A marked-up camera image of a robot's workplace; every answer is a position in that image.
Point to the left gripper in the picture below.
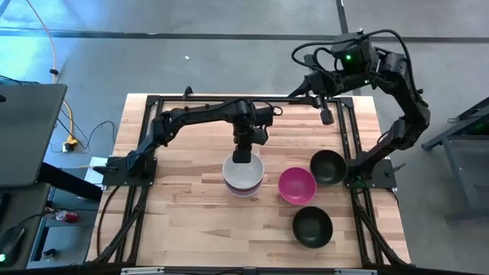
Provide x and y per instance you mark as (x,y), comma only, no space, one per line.
(241,154)

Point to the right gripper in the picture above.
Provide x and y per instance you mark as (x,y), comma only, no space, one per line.
(328,84)

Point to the white bowl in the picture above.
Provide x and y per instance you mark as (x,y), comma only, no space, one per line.
(244,175)
(243,196)

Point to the magenta bowl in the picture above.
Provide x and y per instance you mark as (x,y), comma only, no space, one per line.
(297,186)

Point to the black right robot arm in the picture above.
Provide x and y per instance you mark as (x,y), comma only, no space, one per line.
(414,110)

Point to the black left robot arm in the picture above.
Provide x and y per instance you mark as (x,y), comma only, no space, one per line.
(198,111)

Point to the white paper sheet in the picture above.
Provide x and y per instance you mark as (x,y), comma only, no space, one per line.
(95,172)

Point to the grey metal cart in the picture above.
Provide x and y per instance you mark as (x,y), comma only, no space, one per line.
(462,160)

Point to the yellow power plug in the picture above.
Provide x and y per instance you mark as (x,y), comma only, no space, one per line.
(70,144)

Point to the black slanted beam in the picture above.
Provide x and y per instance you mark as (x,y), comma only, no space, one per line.
(72,183)

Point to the red drink can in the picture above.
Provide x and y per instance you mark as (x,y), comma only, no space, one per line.
(68,217)

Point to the blue-grey low shelf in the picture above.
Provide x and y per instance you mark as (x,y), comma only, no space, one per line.
(68,240)

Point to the grey laptop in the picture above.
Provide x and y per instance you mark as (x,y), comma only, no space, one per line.
(30,133)

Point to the small black adapter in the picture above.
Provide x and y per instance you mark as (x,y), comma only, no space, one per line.
(49,252)

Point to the dark side desk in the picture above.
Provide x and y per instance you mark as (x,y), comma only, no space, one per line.
(23,206)

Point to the black computer mouse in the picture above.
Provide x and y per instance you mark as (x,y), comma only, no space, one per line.
(11,242)

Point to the black aluminium table frame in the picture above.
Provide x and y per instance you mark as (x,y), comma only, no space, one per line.
(214,98)

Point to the black frame clamp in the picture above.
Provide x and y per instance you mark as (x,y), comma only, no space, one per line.
(187,93)

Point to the silver frame bracket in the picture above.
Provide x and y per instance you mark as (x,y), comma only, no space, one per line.
(355,272)
(141,270)

